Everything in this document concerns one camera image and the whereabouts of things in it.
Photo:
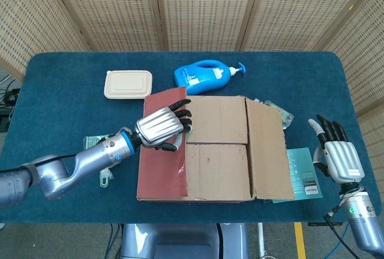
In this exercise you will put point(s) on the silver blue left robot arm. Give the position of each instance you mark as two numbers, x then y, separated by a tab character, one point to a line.
54	178

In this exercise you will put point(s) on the woven folding screen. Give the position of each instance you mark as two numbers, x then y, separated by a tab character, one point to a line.
204	10

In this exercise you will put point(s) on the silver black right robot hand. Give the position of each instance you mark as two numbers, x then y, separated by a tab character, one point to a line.
343	157

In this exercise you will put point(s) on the blue pump detergent bottle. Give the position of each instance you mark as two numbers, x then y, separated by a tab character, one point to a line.
201	76

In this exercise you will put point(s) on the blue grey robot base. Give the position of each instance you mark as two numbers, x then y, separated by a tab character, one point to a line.
180	241

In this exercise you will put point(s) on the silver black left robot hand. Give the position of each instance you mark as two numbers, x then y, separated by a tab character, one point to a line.
159	124

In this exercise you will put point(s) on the teal product carton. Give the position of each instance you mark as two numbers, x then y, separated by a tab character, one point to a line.
303	169

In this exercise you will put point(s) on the large red cardboard box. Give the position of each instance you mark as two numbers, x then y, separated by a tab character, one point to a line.
216	166

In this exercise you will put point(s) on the green item in clear bag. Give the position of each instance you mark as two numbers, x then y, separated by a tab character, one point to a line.
285	118

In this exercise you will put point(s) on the beige lidded food container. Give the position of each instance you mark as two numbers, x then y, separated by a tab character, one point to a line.
127	84

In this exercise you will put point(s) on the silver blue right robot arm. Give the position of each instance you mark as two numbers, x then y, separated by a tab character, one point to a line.
363	223

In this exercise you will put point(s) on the white table leg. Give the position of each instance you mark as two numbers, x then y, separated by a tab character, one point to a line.
261	241

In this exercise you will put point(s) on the blue felt table cover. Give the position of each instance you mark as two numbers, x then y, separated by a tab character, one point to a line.
60	97

